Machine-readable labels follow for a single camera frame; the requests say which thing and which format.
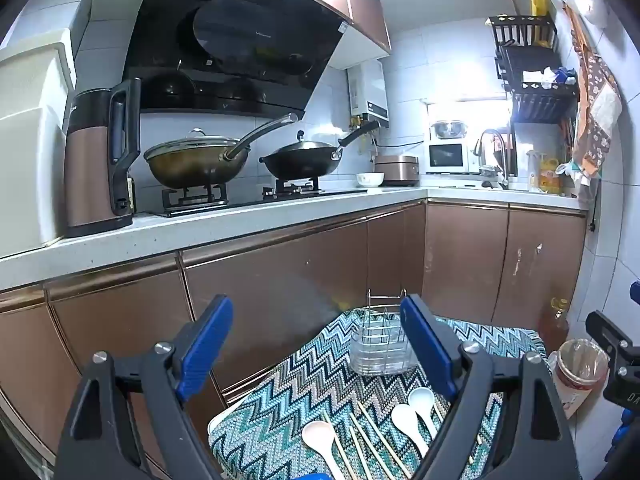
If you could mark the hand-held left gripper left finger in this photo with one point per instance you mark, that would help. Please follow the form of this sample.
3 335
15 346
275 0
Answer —
207 345

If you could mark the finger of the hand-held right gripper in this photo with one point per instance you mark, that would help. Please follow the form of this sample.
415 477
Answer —
607 332

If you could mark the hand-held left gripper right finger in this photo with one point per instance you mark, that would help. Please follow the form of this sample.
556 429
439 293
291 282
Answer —
425 340

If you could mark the white ceramic spoon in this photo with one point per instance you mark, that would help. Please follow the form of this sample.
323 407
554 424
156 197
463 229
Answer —
402 420
420 399

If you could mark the person's right hand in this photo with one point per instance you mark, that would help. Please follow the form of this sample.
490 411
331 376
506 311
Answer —
629 427

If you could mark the bin with plastic bag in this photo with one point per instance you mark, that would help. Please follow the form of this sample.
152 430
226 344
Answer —
577 375

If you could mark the amber oil bottle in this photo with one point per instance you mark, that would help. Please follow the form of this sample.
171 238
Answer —
555 327

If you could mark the zigzag knitted cloth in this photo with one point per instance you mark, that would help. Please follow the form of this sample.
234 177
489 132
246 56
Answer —
280 410

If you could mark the beige ceramic spoon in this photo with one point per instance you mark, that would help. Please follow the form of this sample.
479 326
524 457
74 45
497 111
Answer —
317 435

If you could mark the black gas stove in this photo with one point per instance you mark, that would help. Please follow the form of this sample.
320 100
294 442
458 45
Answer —
250 197

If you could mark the yellow cooking oil bottle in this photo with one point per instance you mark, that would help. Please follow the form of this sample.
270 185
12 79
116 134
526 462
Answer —
549 175

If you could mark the white bowl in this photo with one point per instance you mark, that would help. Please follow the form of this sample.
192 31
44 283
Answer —
370 179

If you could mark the copper rice cooker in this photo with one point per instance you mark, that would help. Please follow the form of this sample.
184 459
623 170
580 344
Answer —
397 169

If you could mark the brass wok with lid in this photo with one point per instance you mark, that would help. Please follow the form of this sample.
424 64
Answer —
195 162

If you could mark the white microwave oven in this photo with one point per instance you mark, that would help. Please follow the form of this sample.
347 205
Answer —
450 156

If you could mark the black wok with lid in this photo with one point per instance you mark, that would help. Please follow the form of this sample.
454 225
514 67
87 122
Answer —
300 160

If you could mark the copper and black electric kettle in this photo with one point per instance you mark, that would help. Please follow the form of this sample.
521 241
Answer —
95 170

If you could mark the curved kitchen faucet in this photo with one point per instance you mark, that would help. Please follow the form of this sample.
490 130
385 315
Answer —
492 140

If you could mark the steel bowl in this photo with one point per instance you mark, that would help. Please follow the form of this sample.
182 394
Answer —
448 129

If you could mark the patterned hanging apron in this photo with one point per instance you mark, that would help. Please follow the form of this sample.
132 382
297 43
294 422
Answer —
597 100

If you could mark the white water heater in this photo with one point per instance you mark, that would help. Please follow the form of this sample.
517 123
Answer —
372 90

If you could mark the white boxy appliance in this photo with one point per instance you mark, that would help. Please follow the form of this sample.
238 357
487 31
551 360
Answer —
30 150

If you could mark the black range hood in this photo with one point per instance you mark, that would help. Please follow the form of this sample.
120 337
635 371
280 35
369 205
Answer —
235 40

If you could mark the yellow canister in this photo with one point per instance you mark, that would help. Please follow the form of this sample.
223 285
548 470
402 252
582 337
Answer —
540 5

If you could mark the black wall rack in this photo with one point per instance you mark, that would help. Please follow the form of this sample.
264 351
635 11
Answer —
540 100

